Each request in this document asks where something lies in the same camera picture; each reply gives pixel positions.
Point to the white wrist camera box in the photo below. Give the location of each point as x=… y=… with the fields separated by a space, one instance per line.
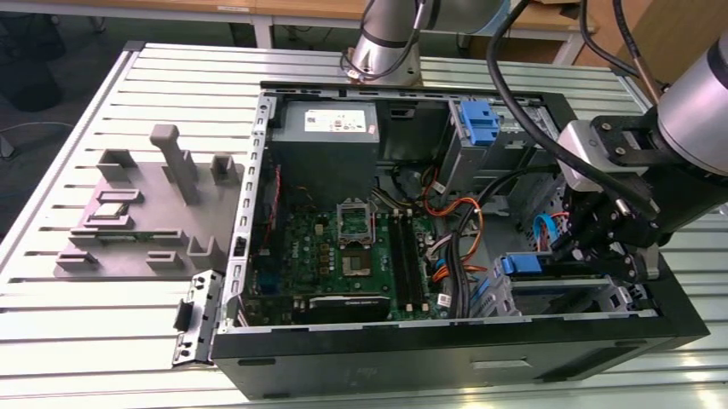
x=575 y=140

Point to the silver CPU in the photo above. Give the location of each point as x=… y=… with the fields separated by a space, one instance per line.
x=109 y=211

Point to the metal disk bay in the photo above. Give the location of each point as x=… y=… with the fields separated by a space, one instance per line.
x=570 y=286

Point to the green RAM stick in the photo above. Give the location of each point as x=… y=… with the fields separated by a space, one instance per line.
x=122 y=239

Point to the hard disk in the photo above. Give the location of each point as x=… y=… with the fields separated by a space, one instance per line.
x=527 y=264

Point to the grey parts rack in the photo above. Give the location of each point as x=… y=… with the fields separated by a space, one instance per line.
x=165 y=221

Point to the black RAM slot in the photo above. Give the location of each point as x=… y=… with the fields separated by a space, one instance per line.
x=412 y=260
x=404 y=260
x=396 y=260

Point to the black PC case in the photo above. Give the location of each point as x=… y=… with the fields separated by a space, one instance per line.
x=399 y=366

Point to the grey power supply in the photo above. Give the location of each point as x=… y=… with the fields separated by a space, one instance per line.
x=324 y=162

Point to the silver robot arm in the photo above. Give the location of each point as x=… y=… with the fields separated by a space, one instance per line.
x=699 y=106

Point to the CPU socket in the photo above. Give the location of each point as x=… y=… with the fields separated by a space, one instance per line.
x=359 y=265

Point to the black graphics card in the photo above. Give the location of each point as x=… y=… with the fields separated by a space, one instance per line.
x=347 y=309

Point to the blue board connector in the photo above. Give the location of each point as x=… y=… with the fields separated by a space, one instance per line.
x=269 y=284

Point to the green motherboard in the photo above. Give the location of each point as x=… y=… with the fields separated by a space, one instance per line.
x=308 y=255

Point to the metal optical drive cage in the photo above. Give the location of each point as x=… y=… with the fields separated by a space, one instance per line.
x=472 y=162

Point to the wooden desk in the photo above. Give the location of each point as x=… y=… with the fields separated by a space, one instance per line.
x=547 y=21

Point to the black office chair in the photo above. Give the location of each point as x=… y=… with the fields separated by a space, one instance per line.
x=29 y=64

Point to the blue drive latch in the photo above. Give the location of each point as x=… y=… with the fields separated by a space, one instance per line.
x=480 y=123

